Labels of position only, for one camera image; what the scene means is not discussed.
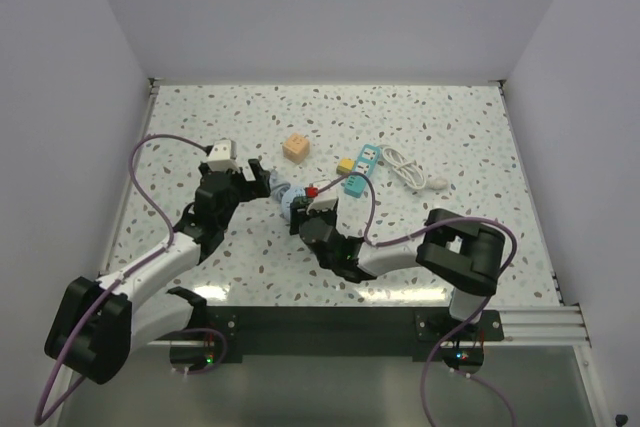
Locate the dark green cube socket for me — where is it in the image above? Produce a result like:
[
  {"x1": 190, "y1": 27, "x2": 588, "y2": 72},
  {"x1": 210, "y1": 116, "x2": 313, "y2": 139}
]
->
[{"x1": 291, "y1": 197, "x2": 312, "y2": 211}]

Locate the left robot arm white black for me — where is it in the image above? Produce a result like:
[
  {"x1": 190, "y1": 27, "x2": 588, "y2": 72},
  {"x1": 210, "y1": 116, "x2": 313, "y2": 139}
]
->
[{"x1": 44, "y1": 159, "x2": 270, "y2": 384}]

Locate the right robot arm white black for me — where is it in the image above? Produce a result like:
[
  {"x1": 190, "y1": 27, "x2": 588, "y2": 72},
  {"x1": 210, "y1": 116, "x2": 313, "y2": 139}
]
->
[{"x1": 290, "y1": 196, "x2": 517, "y2": 340}]

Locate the yellow green plug adapter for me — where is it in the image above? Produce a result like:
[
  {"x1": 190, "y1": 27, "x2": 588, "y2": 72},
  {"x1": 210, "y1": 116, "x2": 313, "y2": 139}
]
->
[{"x1": 336, "y1": 158, "x2": 355, "y2": 176}]

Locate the round light blue socket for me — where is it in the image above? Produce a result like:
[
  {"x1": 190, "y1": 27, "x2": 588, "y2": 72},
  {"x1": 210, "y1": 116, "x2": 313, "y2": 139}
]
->
[{"x1": 280, "y1": 186, "x2": 305, "y2": 222}]

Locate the beige cube socket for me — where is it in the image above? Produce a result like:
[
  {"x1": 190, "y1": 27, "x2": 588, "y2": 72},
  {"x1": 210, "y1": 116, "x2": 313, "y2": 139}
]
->
[{"x1": 282, "y1": 133, "x2": 311, "y2": 164}]

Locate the teal power strip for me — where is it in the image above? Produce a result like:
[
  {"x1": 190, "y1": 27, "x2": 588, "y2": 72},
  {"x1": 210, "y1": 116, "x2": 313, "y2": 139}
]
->
[{"x1": 344, "y1": 144, "x2": 381, "y2": 198}]

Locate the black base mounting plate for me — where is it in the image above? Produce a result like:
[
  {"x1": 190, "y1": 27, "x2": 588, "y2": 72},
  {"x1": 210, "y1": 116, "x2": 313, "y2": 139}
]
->
[{"x1": 168, "y1": 303, "x2": 501, "y2": 373}]

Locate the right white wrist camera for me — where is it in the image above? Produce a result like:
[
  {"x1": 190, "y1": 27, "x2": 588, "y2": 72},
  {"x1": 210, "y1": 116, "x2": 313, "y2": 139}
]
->
[{"x1": 304, "y1": 179, "x2": 338, "y2": 212}]

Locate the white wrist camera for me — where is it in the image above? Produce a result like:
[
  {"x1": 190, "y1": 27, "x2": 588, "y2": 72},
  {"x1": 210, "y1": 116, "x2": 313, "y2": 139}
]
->
[
  {"x1": 206, "y1": 139, "x2": 239, "y2": 172},
  {"x1": 304, "y1": 179, "x2": 338, "y2": 212}
]

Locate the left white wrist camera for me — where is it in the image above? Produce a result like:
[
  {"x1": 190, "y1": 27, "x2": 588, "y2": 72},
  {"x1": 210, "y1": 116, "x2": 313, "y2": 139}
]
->
[{"x1": 206, "y1": 139, "x2": 239, "y2": 172}]

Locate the white coiled power cable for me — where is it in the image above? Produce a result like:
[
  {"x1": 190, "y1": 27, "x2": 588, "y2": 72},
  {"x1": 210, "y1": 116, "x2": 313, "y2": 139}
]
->
[{"x1": 378, "y1": 144, "x2": 449, "y2": 193}]

